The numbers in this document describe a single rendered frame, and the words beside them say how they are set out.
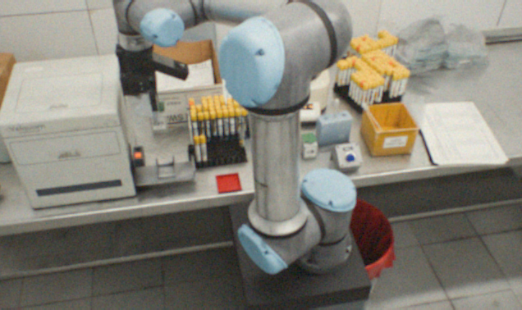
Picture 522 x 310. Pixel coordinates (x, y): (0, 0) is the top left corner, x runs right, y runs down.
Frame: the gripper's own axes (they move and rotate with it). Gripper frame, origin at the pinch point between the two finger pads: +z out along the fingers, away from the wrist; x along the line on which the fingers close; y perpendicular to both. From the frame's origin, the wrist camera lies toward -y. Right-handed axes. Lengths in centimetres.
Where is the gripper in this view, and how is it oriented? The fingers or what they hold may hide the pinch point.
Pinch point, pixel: (157, 113)
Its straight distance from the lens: 134.8
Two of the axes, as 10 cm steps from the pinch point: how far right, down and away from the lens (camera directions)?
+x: 1.7, 6.6, -7.3
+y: -9.9, 1.1, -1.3
